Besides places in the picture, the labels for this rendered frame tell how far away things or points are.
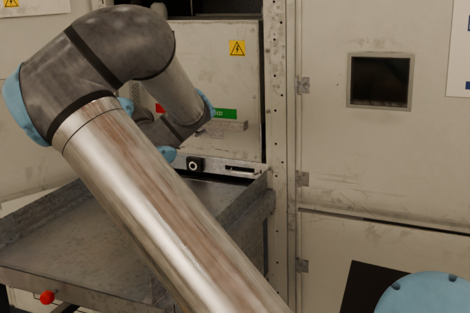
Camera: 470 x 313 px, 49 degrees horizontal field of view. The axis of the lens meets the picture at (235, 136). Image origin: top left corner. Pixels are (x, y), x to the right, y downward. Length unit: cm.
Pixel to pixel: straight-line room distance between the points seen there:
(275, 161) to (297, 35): 41
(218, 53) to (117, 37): 97
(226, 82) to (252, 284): 111
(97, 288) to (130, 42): 68
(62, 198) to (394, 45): 109
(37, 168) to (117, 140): 121
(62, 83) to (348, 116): 97
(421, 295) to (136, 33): 52
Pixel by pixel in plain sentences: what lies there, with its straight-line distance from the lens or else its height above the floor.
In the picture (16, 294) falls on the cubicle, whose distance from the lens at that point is 272.
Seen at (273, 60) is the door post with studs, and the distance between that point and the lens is 158.
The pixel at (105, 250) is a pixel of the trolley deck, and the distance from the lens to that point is 143.
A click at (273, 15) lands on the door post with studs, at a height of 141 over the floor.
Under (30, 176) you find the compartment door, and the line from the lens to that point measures 191.
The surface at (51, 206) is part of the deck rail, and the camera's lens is 169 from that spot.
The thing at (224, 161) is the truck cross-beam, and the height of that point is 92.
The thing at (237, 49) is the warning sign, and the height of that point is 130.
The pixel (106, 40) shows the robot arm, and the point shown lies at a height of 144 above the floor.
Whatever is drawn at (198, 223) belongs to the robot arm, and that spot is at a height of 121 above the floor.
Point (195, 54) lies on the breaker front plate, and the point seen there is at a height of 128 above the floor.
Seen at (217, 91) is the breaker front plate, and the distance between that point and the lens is 173.
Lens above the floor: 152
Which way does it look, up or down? 17 degrees down
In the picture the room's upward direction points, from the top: 2 degrees counter-clockwise
